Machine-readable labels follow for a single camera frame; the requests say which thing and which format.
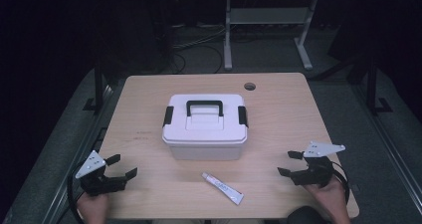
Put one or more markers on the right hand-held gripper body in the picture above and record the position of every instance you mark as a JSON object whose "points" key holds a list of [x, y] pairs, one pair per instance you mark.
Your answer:
{"points": [[316, 174]]}

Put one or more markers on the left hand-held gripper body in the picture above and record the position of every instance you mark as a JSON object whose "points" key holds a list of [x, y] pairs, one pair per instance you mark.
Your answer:
{"points": [[90, 166]]}

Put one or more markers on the white ointment tube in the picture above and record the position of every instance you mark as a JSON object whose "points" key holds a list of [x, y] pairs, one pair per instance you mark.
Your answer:
{"points": [[223, 187]]}

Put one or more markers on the white plastic storage box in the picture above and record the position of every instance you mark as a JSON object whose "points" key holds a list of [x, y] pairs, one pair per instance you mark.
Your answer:
{"points": [[205, 152]]}

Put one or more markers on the person's right hand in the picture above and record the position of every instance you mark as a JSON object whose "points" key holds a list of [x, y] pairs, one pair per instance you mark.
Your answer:
{"points": [[331, 200]]}

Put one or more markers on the person's left hand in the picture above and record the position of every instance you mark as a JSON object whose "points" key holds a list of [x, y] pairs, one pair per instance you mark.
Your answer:
{"points": [[93, 207]]}

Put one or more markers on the dark cloth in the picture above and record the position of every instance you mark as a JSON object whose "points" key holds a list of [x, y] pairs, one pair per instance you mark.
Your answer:
{"points": [[305, 216]]}

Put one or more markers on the black metal post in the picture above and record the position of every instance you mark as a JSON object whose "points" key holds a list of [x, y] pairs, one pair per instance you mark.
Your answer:
{"points": [[98, 84], [372, 88]]}

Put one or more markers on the grey metal stand frame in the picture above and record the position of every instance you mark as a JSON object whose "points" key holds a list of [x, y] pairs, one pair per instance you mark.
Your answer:
{"points": [[265, 15]]}

